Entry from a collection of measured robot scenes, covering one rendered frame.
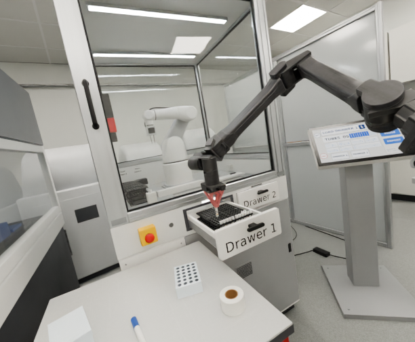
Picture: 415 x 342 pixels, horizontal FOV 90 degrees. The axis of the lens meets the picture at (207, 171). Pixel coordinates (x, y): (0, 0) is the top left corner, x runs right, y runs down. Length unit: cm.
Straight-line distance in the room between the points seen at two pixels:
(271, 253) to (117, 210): 94
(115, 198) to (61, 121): 324
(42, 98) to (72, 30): 318
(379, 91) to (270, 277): 118
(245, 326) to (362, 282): 144
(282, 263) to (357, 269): 60
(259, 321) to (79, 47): 109
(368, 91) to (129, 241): 98
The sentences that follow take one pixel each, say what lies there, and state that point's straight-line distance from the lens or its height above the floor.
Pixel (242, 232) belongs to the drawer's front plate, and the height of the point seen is 89.
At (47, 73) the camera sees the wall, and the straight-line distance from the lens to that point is 430.
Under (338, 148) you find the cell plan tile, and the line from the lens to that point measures 158.
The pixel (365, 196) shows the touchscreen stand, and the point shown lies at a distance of 173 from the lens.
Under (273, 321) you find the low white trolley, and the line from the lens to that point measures 68.
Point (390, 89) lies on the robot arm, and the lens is 65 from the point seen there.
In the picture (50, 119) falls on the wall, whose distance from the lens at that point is 413.
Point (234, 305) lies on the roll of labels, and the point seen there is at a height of 79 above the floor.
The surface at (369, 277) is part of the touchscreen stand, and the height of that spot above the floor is 11.
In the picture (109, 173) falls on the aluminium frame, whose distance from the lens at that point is 95.
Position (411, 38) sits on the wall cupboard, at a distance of 402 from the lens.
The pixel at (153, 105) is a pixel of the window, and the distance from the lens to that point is 102.
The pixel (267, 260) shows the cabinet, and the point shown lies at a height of 46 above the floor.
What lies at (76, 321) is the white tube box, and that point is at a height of 81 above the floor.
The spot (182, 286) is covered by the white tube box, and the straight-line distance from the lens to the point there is 77.
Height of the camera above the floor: 124
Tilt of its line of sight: 8 degrees down
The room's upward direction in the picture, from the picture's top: 10 degrees counter-clockwise
